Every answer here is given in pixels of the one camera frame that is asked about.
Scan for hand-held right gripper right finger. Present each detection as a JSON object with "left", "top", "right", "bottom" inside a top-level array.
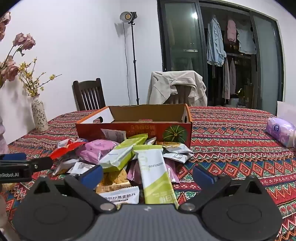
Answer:
[{"left": 179, "top": 166, "right": 266, "bottom": 214}]

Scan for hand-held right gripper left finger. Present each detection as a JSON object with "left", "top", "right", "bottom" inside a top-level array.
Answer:
[{"left": 30, "top": 165, "right": 117, "bottom": 214}]

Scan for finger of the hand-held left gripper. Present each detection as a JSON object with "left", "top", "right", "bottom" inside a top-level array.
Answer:
[
  {"left": 29, "top": 157, "right": 54, "bottom": 173},
  {"left": 0, "top": 152, "right": 27, "bottom": 162}
]

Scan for pink snack packet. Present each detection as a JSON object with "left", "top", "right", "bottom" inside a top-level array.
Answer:
[{"left": 76, "top": 138, "right": 120, "bottom": 165}]

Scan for white brown snack packet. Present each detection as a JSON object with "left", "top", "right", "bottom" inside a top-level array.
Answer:
[{"left": 103, "top": 186, "right": 140, "bottom": 205}]

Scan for wide green white snack packet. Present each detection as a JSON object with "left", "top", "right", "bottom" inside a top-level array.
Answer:
[{"left": 98, "top": 135, "right": 148, "bottom": 173}]

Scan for long green white snack packet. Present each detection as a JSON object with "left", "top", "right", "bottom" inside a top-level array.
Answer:
[{"left": 132, "top": 144, "right": 180, "bottom": 207}]

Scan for orange cardboard box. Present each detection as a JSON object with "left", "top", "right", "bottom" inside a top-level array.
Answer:
[{"left": 75, "top": 103, "right": 193, "bottom": 149}]

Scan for white grey snack packet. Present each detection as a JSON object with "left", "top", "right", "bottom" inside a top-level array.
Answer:
[{"left": 67, "top": 162, "right": 96, "bottom": 175}]

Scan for golden snack packet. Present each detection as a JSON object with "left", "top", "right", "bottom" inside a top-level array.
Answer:
[{"left": 95, "top": 169, "right": 132, "bottom": 194}]

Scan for purple metallic snack packet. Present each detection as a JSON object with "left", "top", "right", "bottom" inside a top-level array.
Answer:
[
  {"left": 165, "top": 158, "right": 181, "bottom": 184},
  {"left": 127, "top": 160, "right": 143, "bottom": 185}
]

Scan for silver orange snack packet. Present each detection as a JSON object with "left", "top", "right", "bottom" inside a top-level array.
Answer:
[{"left": 161, "top": 141, "right": 195, "bottom": 154}]

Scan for floral ceramic vase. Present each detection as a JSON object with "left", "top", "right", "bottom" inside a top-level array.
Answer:
[{"left": 31, "top": 94, "right": 49, "bottom": 132}]

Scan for white orange snack packet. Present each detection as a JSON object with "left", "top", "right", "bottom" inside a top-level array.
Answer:
[{"left": 100, "top": 128, "right": 127, "bottom": 142}]

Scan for wooden chair with jacket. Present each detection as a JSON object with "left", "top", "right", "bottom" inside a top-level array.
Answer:
[{"left": 169, "top": 84, "right": 191, "bottom": 105}]

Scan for purple tissue pack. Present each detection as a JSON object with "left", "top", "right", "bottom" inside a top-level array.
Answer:
[{"left": 265, "top": 117, "right": 296, "bottom": 149}]

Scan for dark wooden chair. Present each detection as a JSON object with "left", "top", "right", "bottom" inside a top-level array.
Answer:
[{"left": 72, "top": 78, "right": 106, "bottom": 112}]

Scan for beige jacket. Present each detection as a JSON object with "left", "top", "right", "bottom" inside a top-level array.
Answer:
[{"left": 146, "top": 70, "right": 208, "bottom": 107}]

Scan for beige hanging garment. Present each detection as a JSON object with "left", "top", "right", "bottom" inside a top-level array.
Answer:
[
  {"left": 230, "top": 59, "right": 237, "bottom": 95},
  {"left": 222, "top": 58, "right": 231, "bottom": 100}
]

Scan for white paper card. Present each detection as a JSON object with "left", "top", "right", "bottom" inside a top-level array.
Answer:
[{"left": 277, "top": 101, "right": 296, "bottom": 119}]

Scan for pink artificial flowers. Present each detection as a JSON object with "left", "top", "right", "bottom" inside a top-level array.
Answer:
[{"left": 0, "top": 11, "right": 37, "bottom": 90}]

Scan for blue denim shirt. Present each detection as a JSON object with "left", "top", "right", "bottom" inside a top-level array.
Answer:
[{"left": 206, "top": 15, "right": 227, "bottom": 67}]

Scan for black framed sliding glass door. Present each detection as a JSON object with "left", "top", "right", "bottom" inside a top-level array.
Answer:
[{"left": 157, "top": 0, "right": 285, "bottom": 115}]

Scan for white hanging garment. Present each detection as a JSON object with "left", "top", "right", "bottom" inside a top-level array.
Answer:
[{"left": 236, "top": 27, "right": 257, "bottom": 55}]

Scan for pink hanging garment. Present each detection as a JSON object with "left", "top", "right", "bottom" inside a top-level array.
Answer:
[{"left": 227, "top": 20, "right": 237, "bottom": 43}]

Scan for studio light on stand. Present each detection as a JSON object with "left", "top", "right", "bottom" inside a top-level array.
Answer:
[{"left": 120, "top": 11, "right": 140, "bottom": 106}]

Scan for black light cable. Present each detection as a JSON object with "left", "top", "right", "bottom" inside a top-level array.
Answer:
[{"left": 122, "top": 22, "right": 131, "bottom": 106}]

